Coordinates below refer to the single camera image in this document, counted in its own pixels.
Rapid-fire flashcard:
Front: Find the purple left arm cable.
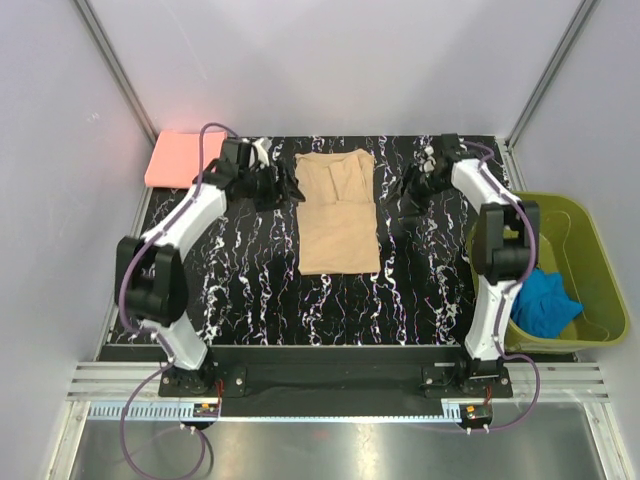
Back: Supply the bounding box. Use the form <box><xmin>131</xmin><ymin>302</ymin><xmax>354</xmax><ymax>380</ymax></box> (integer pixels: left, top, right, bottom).
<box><xmin>119</xmin><ymin>121</ymin><xmax>239</xmax><ymax>480</ymax></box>

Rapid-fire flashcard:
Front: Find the right aluminium corner post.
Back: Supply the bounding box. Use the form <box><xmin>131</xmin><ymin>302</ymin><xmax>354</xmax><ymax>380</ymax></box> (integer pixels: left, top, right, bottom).
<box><xmin>504</xmin><ymin>0</ymin><xmax>601</xmax><ymax>151</ymax></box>

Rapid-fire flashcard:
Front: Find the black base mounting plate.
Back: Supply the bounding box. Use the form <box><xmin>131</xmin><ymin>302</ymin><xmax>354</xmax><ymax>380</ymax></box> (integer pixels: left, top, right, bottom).
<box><xmin>94</xmin><ymin>344</ymin><xmax>576</xmax><ymax>420</ymax></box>

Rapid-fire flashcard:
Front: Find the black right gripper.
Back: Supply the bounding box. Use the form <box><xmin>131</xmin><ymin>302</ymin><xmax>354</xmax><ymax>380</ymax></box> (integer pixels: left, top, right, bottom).
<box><xmin>381</xmin><ymin>164</ymin><xmax>450</xmax><ymax>220</ymax></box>

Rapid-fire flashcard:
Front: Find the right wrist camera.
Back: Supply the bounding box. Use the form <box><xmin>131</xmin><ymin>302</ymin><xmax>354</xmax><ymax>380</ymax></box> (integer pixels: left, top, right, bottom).
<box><xmin>425</xmin><ymin>133</ymin><xmax>470</xmax><ymax>168</ymax></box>

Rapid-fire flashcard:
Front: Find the blue t shirt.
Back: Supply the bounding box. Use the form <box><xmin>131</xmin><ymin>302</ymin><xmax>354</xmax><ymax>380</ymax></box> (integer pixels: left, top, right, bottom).
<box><xmin>511</xmin><ymin>269</ymin><xmax>584</xmax><ymax>339</ymax></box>

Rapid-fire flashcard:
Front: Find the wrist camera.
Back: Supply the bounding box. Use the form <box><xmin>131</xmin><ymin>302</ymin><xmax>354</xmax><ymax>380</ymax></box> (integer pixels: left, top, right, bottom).
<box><xmin>425</xmin><ymin>133</ymin><xmax>470</xmax><ymax>168</ymax></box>
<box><xmin>219</xmin><ymin>137</ymin><xmax>272</xmax><ymax>168</ymax></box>

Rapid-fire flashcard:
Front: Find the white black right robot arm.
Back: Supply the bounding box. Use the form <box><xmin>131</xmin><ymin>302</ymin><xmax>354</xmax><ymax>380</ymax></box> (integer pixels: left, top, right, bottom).
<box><xmin>389</xmin><ymin>157</ymin><xmax>539</xmax><ymax>397</ymax></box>

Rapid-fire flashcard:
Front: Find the aluminium corner post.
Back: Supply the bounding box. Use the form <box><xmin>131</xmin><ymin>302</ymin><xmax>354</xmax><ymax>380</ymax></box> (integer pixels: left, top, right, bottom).
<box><xmin>70</xmin><ymin>0</ymin><xmax>158</xmax><ymax>145</ymax></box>
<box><xmin>504</xmin><ymin>0</ymin><xmax>601</xmax><ymax>151</ymax></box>

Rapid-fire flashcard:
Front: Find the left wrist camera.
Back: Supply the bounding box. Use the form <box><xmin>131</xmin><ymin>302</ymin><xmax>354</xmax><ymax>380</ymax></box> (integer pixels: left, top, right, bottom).
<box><xmin>219</xmin><ymin>137</ymin><xmax>272</xmax><ymax>168</ymax></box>

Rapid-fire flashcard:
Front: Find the left aluminium corner post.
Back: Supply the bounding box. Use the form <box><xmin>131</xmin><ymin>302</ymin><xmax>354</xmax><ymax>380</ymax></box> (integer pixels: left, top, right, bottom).
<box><xmin>70</xmin><ymin>0</ymin><xmax>158</xmax><ymax>145</ymax></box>

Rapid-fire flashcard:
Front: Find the folded pink t shirt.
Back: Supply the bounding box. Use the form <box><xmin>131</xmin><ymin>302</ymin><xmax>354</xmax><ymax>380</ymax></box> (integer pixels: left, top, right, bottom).
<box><xmin>144</xmin><ymin>130</ymin><xmax>200</xmax><ymax>189</ymax></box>

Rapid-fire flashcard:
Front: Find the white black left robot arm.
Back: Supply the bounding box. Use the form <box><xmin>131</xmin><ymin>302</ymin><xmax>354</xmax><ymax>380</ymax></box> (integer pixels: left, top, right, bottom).
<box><xmin>114</xmin><ymin>159</ymin><xmax>305</xmax><ymax>396</ymax></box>

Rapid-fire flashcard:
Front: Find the aluminium frame rail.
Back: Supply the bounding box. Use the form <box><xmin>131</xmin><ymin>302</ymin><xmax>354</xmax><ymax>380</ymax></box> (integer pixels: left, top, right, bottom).
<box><xmin>66</xmin><ymin>362</ymin><xmax>609</xmax><ymax>423</ymax></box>

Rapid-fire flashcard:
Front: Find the olive green plastic bin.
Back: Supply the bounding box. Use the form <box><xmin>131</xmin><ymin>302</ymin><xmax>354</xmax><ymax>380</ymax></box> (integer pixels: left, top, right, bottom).
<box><xmin>469</xmin><ymin>191</ymin><xmax>630</xmax><ymax>355</ymax></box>

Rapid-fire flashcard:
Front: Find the beige t shirt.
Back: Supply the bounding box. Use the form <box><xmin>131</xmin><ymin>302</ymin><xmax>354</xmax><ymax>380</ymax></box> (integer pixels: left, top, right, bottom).
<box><xmin>295</xmin><ymin>149</ymin><xmax>381</xmax><ymax>276</ymax></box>

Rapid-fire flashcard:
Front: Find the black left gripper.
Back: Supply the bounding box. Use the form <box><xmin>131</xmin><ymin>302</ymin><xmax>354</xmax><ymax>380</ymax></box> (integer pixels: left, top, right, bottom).
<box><xmin>240</xmin><ymin>160</ymin><xmax>305</xmax><ymax>214</ymax></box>

